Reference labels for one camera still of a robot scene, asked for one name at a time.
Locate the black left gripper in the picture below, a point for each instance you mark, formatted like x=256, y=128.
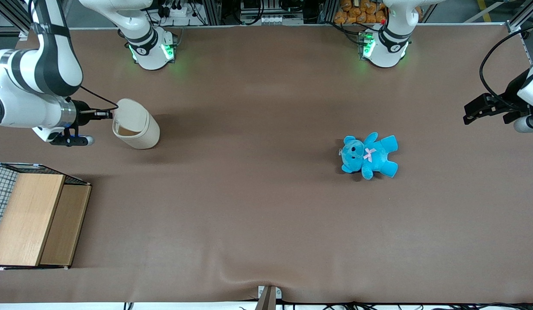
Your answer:
x=509, y=104

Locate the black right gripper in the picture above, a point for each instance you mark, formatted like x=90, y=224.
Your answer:
x=80, y=113

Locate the beige swing-lid trash can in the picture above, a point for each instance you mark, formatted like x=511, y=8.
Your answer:
x=144, y=129

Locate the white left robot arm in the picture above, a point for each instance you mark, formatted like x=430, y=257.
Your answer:
x=389, y=43

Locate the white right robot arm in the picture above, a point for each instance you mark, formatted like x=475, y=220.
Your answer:
x=55, y=64

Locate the blue teddy bear plush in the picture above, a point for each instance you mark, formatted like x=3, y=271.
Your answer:
x=376, y=155

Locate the wooden box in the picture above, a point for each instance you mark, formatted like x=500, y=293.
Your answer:
x=29, y=215

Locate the white power strip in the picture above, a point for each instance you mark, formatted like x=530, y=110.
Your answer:
x=176, y=9

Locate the orange plush toys pile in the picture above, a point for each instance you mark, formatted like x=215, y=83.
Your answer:
x=361, y=10

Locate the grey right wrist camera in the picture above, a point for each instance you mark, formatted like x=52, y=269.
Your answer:
x=72, y=140

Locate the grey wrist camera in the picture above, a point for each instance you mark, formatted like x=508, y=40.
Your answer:
x=72, y=140
x=529, y=125

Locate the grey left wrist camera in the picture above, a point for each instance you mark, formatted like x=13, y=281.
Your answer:
x=529, y=125

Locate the aluminium frame post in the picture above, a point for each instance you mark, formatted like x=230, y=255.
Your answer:
x=12, y=17
x=520, y=15

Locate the metal table clamp bracket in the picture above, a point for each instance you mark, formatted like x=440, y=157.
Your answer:
x=268, y=297

